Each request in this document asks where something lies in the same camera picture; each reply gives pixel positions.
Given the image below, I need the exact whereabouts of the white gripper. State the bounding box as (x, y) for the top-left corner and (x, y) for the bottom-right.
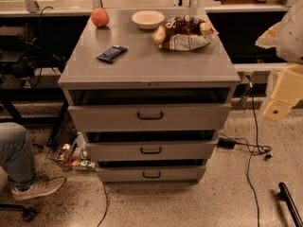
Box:
(263, 63), (303, 121)

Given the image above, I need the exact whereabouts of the grey bottom drawer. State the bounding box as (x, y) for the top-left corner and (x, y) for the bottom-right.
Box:
(96, 166), (206, 182)

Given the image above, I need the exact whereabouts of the grey drawer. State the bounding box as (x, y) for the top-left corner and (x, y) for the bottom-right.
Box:
(85, 141), (216, 161)
(96, 166), (206, 182)
(68, 104), (230, 132)

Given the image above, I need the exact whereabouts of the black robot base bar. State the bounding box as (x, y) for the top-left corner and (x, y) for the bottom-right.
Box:
(278, 183), (303, 227)

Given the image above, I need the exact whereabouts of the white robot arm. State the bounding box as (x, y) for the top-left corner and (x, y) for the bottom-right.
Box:
(256, 0), (303, 121)

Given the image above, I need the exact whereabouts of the grey middle drawer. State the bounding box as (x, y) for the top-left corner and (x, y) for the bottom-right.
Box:
(85, 141), (216, 161)

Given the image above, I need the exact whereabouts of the grey metal drawer cabinet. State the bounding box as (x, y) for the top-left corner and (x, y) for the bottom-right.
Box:
(59, 9), (240, 170)

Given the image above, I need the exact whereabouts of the grey top drawer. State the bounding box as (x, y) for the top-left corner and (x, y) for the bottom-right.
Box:
(68, 104), (230, 132)

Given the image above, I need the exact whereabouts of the black power adapter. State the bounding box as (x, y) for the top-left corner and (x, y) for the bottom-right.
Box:
(217, 138), (236, 148)

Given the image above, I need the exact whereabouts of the white bowl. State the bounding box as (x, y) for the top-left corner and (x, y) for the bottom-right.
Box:
(132, 10), (165, 29)

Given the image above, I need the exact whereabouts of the dark blue snack bar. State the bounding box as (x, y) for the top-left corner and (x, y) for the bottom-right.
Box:
(97, 45), (127, 63)

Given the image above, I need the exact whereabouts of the red apple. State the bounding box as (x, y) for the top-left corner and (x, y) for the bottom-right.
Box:
(91, 8), (110, 27)

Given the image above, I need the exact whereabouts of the person leg in jeans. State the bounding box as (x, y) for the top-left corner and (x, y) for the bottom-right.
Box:
(0, 122), (36, 191)

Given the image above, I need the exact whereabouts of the grey sneaker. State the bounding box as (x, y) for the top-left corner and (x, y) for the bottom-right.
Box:
(11, 177), (65, 201)

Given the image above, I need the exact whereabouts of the black office chair base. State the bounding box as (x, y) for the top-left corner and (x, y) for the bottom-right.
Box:
(0, 203), (37, 222)

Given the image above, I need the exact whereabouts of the black floor cable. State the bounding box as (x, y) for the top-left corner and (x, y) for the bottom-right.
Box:
(217, 79), (273, 227)

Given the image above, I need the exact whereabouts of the black cable under cabinet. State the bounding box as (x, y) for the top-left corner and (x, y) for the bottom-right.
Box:
(96, 182), (110, 227)

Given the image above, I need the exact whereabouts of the wire basket with items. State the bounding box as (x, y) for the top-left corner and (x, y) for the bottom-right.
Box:
(46, 132), (96, 172)

